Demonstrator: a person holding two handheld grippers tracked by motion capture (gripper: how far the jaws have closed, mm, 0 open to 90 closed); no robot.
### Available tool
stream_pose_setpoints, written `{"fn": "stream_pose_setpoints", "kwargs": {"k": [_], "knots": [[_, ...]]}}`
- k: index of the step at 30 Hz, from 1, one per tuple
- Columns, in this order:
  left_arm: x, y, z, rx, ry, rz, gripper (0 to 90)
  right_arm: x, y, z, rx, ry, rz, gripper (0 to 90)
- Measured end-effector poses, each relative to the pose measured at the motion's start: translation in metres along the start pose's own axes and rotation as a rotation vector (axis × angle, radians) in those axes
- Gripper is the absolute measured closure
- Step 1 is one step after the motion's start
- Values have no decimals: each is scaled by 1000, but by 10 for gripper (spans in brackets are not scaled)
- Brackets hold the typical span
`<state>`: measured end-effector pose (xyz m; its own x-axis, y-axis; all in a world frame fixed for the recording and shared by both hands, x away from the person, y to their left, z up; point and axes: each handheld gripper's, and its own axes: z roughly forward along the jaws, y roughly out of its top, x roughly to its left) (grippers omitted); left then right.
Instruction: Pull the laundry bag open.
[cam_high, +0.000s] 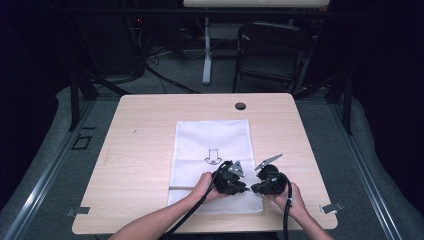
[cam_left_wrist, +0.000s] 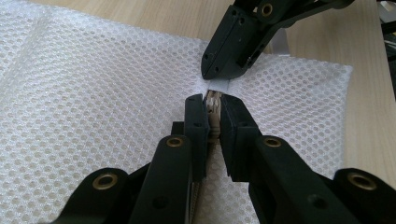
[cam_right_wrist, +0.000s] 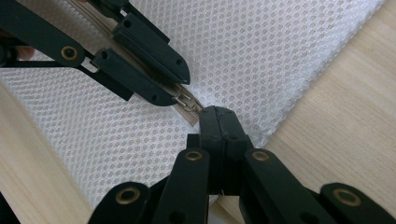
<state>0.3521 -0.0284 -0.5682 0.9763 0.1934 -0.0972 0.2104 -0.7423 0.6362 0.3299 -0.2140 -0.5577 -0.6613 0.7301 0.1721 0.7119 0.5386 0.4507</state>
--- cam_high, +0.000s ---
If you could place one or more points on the aluminium floor rail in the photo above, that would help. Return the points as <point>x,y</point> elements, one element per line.
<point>50,180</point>
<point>366,180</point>

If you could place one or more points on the dark equipment cabinet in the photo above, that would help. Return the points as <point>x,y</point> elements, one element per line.
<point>110,43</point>

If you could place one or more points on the person's right hand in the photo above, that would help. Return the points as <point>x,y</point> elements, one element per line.
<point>293,203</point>

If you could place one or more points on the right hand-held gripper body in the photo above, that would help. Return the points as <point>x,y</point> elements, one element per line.
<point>273,183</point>

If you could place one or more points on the white desk leg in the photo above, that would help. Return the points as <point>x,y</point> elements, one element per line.
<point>207,60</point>

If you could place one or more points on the person's left hand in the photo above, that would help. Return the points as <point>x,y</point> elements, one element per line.
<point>205,190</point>

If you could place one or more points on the white mesh laundry bag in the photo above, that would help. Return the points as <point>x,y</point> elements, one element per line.
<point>213,140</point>

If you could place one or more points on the black metal frame stand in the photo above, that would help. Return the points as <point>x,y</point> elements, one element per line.
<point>74,100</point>
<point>348,106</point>

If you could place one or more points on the grey metal table bracket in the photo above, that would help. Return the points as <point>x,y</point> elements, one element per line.
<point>78,211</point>
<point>331,207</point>

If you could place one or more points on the black folding chair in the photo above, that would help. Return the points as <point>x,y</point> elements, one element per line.
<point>273,36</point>

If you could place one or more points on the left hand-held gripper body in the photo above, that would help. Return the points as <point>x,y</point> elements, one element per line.
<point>228,183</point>

